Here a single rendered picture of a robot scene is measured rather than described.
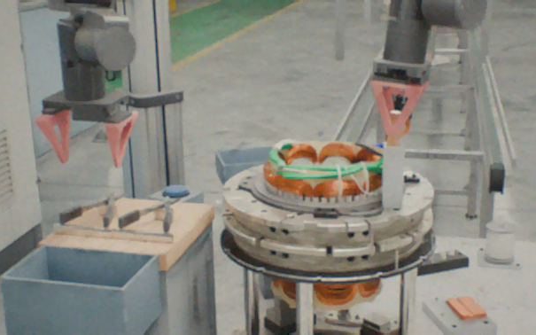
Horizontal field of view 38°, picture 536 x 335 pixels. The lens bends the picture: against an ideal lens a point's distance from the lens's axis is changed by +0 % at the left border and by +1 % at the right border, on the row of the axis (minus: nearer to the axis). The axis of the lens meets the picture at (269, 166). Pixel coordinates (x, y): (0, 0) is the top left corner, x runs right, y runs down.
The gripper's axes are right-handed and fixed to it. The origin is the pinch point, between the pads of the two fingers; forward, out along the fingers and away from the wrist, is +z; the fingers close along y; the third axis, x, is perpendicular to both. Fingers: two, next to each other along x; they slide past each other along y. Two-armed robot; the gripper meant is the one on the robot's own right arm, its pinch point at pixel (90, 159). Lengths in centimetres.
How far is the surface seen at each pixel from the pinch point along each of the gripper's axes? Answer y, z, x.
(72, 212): -2.2, 7.3, -2.7
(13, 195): -144, 93, 195
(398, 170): 42.8, 0.9, 7.3
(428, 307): 47, 37, 35
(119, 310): 12.4, 11.9, -19.6
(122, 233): 6.5, 8.8, -5.0
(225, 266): -49, 125, 209
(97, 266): 4.5, 12.0, -9.1
